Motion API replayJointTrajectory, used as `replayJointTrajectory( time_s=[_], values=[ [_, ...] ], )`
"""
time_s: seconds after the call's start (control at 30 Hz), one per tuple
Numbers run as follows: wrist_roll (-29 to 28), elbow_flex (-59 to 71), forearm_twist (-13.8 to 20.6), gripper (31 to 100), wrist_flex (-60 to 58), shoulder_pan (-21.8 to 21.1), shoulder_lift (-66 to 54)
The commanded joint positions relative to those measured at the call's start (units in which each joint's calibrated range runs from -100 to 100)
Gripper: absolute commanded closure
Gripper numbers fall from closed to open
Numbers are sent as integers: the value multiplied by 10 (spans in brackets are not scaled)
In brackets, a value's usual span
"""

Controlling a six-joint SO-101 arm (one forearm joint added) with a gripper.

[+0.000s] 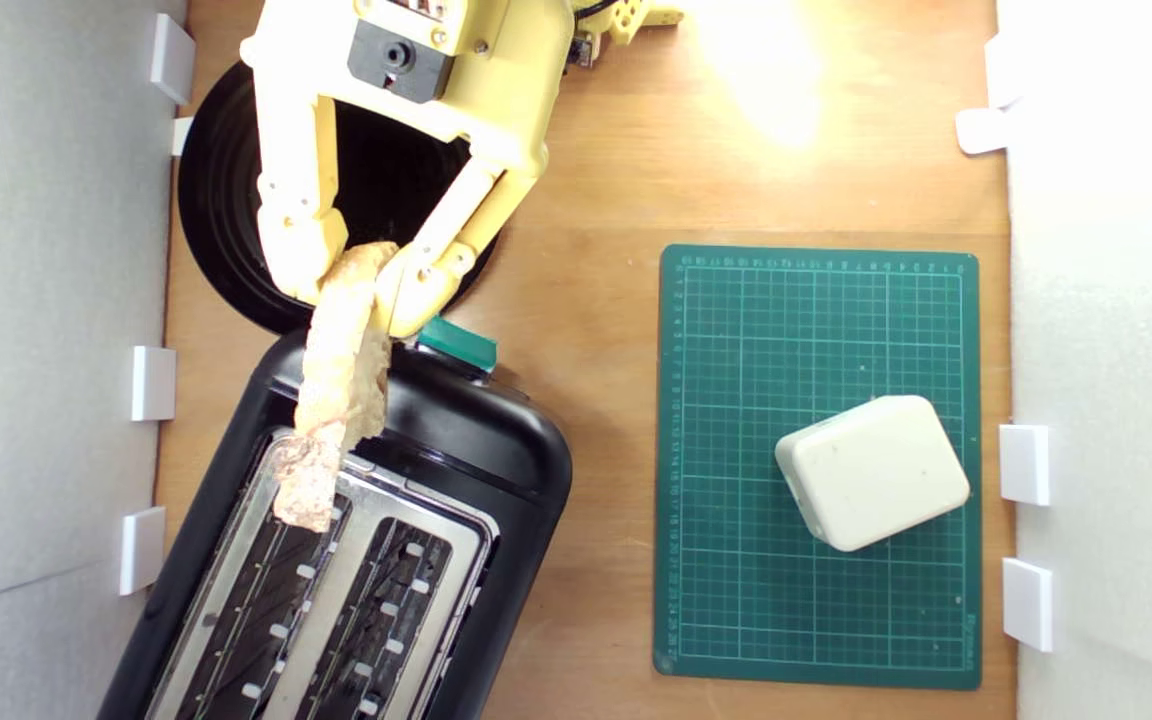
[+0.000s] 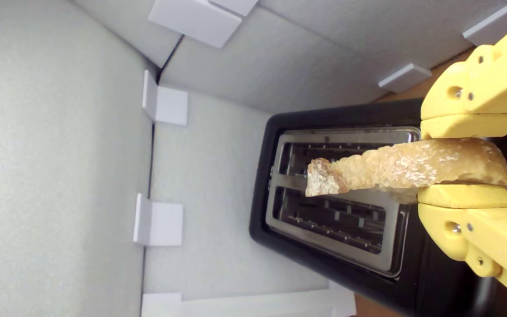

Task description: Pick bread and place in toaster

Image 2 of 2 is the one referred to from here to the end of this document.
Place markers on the brown bread slice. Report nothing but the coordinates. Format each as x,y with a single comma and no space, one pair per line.
412,165

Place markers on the white wall clip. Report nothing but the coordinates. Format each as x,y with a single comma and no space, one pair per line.
491,27
192,22
170,105
163,222
405,78

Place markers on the black two-slot toaster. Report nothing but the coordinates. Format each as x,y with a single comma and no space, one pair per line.
434,286

